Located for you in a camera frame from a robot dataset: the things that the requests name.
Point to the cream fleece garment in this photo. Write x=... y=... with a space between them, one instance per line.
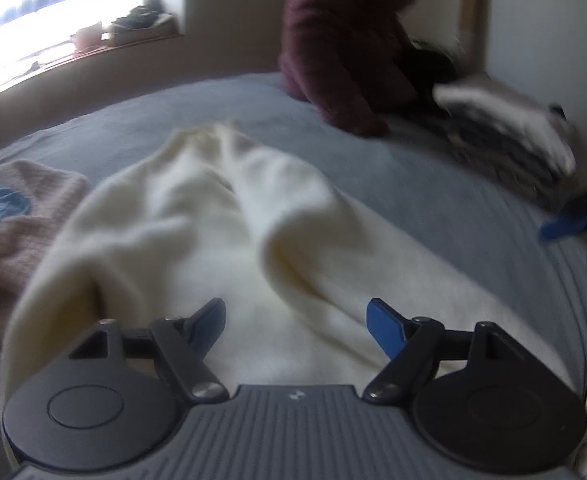
x=198 y=220

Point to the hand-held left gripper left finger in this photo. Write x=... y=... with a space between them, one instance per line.
x=208 y=325

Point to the leaning wooden board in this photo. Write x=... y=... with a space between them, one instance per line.
x=473 y=5

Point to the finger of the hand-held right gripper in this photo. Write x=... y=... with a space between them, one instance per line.
x=563 y=227

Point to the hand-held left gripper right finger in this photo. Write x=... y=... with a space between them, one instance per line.
x=383 y=327

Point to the pink knit sweater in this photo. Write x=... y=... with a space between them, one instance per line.
x=38 y=210

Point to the dark cloth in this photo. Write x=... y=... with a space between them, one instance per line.
x=431 y=70

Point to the grey bed blanket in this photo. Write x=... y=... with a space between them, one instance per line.
x=373 y=175

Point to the stack of folded clothes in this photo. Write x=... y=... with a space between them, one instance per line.
x=503 y=130

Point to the cardboard box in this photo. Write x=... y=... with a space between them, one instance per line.
x=143 y=32

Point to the terracotta flower pot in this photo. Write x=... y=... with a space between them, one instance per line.
x=87 y=37

